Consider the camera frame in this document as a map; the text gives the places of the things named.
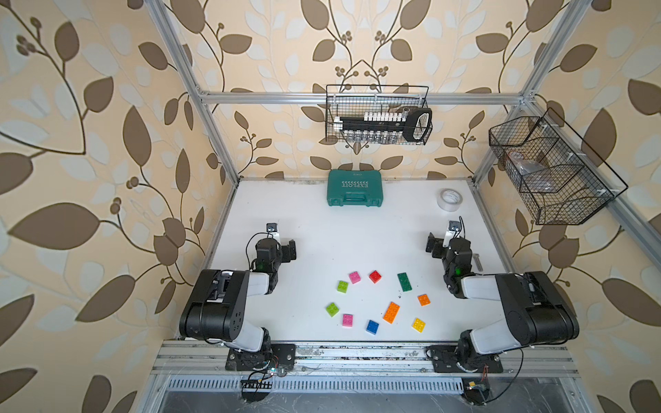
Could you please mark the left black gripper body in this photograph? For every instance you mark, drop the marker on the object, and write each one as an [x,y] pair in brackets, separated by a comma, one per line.
[287,254]

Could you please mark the yellow lego brick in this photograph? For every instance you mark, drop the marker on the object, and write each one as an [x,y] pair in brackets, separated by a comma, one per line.
[418,325]

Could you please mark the clear tape roll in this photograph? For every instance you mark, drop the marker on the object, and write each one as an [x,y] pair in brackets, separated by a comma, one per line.
[449,200]

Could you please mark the lime green lego brick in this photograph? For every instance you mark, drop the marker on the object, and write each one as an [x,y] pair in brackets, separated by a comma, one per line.
[342,287]
[332,309]

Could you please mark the pink lego brick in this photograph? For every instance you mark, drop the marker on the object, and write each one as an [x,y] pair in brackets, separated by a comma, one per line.
[354,277]
[347,321]

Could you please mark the black wire basket right wall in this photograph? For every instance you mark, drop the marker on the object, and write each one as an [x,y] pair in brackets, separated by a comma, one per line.
[584,181]

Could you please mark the blue lego brick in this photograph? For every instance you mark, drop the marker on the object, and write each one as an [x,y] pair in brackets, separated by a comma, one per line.
[372,327]

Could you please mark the dark green long lego brick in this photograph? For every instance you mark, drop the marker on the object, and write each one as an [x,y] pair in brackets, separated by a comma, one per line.
[404,282]

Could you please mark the green plastic tool case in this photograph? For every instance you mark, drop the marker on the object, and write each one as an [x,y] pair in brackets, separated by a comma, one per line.
[355,188]

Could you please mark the black wire basket back wall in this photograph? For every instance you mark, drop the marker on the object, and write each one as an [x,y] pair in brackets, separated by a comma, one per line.
[357,99]

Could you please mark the red lego brick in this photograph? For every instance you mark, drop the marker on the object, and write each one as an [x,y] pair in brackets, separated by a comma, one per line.
[375,277]

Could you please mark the black white tool in basket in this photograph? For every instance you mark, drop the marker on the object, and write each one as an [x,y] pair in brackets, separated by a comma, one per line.
[409,126]

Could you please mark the plastic bag in basket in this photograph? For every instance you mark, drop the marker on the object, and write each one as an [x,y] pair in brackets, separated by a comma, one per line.
[535,177]

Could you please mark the small orange lego brick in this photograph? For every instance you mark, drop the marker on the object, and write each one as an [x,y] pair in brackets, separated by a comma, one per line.
[424,300]

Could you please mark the long orange lego brick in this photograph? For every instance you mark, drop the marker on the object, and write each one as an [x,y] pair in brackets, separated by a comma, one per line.
[391,313]

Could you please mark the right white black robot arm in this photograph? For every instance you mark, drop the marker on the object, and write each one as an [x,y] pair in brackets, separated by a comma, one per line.
[534,310]

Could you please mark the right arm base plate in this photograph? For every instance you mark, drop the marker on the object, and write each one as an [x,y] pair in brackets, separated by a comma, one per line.
[451,359]

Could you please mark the silver bolt on table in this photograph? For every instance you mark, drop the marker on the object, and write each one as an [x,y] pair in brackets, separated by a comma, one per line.
[476,259]

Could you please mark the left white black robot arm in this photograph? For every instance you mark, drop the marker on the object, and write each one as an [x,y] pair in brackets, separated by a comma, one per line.
[215,311]

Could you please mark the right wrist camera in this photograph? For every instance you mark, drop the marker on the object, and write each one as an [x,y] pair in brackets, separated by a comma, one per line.
[454,230]

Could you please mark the black wire basket wall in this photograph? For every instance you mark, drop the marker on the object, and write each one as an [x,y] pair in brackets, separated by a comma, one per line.
[357,99]
[584,181]

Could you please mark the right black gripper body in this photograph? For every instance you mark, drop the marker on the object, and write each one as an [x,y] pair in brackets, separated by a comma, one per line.
[438,251]

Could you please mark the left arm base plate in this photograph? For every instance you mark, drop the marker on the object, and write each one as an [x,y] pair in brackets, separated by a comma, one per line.
[279,356]

